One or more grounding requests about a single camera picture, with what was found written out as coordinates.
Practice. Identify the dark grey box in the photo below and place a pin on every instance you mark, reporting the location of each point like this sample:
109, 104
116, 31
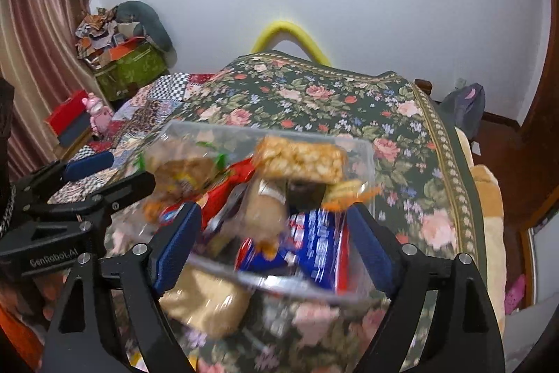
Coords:
76, 132

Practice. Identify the pink bunny toy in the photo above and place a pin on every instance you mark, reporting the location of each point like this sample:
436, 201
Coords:
98, 115

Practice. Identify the wooden door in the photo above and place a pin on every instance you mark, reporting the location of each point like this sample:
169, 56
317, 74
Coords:
548, 71

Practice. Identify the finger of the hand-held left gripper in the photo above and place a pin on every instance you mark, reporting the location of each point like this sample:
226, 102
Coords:
126, 189
87, 166

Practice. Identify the grey backpack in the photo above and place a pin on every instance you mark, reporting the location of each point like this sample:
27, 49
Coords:
463, 106

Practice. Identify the green patterned box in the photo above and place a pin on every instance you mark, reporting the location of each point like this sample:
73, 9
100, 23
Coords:
131, 71

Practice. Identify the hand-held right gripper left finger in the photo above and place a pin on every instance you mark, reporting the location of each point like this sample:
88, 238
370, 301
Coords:
174, 250

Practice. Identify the brown snack packet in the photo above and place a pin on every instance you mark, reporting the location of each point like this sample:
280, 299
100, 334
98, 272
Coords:
264, 211

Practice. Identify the pile of patterned cloth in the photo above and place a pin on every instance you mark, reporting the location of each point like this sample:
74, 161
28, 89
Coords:
94, 32

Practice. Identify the grey plush pillow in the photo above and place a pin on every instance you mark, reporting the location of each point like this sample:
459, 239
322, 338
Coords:
153, 23

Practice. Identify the clear packet of orange snacks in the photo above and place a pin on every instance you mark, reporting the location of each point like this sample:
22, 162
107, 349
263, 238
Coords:
153, 210

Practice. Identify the patchwork quilt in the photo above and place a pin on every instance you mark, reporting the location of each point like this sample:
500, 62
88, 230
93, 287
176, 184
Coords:
161, 93

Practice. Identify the pale cake packet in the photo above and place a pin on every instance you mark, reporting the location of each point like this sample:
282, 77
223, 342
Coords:
209, 303

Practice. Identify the clear plastic storage box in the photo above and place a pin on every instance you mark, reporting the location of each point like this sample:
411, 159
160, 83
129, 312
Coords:
356, 152

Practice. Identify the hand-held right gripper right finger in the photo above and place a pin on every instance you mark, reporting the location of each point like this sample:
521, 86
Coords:
371, 250

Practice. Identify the yellow foam tube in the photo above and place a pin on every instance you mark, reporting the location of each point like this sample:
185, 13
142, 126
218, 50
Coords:
279, 25

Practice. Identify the tan plush cushion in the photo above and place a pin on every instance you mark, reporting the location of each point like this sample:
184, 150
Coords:
484, 198

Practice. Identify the green label bread bag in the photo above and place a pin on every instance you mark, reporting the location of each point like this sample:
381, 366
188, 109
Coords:
183, 176

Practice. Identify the floral blanket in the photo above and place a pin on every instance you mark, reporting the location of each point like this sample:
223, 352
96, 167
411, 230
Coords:
327, 102

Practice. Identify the pink cloth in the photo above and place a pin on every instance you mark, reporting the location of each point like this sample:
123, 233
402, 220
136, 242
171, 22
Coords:
515, 294

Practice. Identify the striped brown curtain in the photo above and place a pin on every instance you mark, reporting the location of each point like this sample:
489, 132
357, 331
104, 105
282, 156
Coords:
39, 28

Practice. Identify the orange shoe box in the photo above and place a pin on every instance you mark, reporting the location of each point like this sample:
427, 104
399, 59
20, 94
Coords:
129, 48

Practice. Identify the red snack bag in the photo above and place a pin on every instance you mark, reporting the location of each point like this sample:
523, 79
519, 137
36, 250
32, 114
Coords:
222, 191

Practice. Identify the orange brittle snack packet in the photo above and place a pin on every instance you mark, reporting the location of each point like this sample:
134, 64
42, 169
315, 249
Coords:
301, 161

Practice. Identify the red box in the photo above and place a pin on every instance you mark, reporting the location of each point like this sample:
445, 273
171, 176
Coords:
65, 111

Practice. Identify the blue snack bag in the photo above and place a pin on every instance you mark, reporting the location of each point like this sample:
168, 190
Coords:
314, 242

